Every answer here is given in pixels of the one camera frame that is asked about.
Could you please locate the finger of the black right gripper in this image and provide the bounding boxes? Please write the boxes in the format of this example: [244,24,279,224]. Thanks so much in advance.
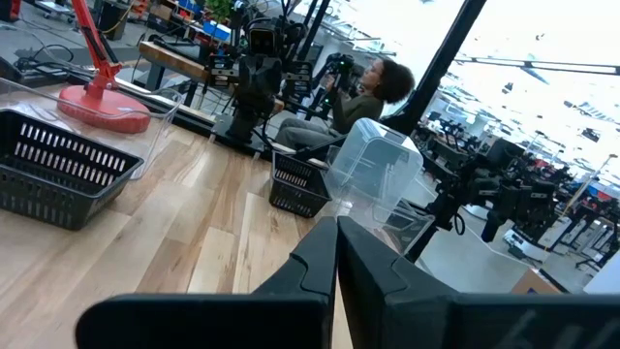
[237,71,262,117]
[260,71,284,117]

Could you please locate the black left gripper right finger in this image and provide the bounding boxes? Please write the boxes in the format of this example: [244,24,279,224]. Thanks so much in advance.
[337,216,620,349]

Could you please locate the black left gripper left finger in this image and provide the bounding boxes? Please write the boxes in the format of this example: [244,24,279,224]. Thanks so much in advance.
[75,216,339,349]

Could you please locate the black slotted plastic basket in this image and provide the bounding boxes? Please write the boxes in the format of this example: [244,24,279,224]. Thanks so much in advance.
[0,109,145,232]
[268,149,333,219]

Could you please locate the frosted translucent plastic bin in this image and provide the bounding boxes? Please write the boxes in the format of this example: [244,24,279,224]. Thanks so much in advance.
[323,117,425,229]

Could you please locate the person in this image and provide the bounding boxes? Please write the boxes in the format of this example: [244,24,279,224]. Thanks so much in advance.
[274,57,417,151]

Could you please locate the blue storage bin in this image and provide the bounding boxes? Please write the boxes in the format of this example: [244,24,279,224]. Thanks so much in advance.
[201,18,233,43]

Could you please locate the wooden workbench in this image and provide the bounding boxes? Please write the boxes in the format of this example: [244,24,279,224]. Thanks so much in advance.
[138,41,287,115]

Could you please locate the green plant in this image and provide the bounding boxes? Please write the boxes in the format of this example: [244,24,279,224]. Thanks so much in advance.
[205,0,234,23]

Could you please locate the red desk lamp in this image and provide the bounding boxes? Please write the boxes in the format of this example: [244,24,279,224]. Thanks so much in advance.
[56,0,152,135]

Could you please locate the cardboard box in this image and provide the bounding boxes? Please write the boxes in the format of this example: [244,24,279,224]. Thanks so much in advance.
[511,269,563,296]

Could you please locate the black trash bin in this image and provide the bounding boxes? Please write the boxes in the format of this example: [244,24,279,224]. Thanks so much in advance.
[96,0,128,41]

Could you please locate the black background robot station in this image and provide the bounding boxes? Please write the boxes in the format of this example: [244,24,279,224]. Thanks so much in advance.
[425,144,577,243]

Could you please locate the red background object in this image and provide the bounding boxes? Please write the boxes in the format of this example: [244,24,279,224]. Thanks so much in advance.
[0,0,21,23]

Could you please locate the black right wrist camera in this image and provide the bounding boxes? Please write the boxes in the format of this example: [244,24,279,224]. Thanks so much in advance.
[247,26,284,56]

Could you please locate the black frame post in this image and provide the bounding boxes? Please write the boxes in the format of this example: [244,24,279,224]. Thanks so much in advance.
[380,0,488,137]

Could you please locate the black frame beam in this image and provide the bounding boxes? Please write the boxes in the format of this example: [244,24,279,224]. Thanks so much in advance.
[452,53,620,78]

